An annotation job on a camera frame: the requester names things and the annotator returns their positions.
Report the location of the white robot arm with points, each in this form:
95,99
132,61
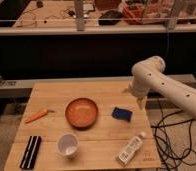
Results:
148,75

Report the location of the orange wooden bowl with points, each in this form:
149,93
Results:
81,112

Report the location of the metal frame post right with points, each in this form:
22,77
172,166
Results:
173,18

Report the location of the black bag on bench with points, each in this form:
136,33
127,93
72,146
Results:
110,17

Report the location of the metal frame post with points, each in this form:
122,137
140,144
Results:
173,18
78,4

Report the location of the metal clamp at left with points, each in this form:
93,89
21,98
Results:
4,82

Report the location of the white plastic bottle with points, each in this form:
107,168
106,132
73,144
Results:
129,150

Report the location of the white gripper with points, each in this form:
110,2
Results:
138,93

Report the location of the blue sponge block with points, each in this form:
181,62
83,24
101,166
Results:
122,114

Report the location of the white paper cup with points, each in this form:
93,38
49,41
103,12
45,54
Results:
68,145

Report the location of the orange crate on bench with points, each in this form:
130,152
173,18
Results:
133,14

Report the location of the black white striped eraser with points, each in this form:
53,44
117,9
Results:
30,153

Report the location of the orange toy carrot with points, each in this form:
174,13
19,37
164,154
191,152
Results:
38,115

